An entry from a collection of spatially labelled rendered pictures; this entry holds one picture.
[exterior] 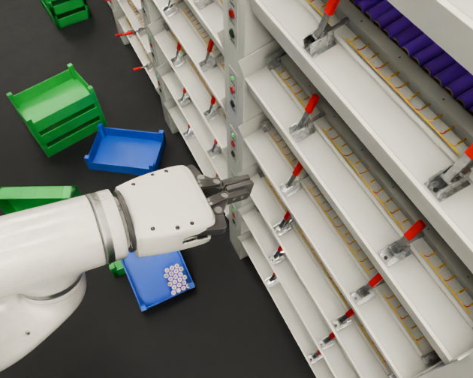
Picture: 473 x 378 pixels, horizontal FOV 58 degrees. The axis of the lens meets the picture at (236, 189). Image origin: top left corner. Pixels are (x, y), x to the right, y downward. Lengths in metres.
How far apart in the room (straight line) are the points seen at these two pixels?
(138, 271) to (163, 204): 1.12
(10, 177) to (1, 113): 0.40
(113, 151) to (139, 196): 1.49
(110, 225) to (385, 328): 0.55
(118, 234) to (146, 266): 1.14
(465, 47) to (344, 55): 0.24
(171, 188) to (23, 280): 0.19
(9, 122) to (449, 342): 2.05
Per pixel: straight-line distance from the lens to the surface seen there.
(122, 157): 1.96
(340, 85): 0.61
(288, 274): 1.26
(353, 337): 1.03
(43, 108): 2.05
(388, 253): 0.69
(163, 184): 0.52
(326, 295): 1.05
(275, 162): 0.97
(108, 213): 0.48
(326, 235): 0.89
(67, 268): 0.49
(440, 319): 0.68
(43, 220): 0.48
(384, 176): 0.71
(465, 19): 0.42
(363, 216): 0.71
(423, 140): 0.56
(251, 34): 0.83
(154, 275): 1.61
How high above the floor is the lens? 1.52
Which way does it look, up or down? 57 degrees down
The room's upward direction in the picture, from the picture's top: straight up
